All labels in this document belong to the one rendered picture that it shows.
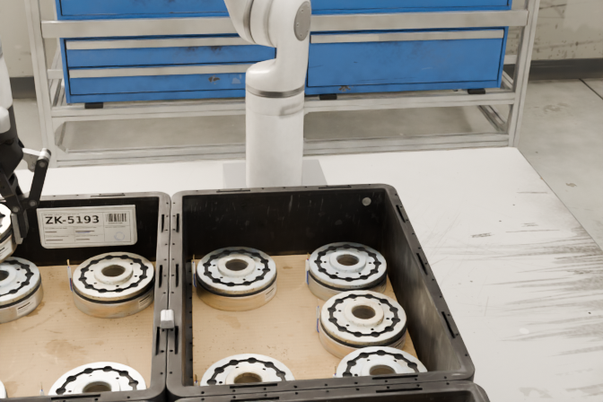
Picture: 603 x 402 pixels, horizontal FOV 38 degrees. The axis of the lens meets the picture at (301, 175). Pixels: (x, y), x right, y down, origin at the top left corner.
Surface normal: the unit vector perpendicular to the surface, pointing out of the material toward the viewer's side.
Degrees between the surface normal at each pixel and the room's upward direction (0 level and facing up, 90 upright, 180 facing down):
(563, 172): 0
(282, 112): 90
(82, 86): 90
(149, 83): 90
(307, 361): 0
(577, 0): 90
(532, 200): 0
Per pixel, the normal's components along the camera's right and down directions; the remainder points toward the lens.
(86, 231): 0.12, 0.47
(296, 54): 0.81, 0.33
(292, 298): 0.02, -0.88
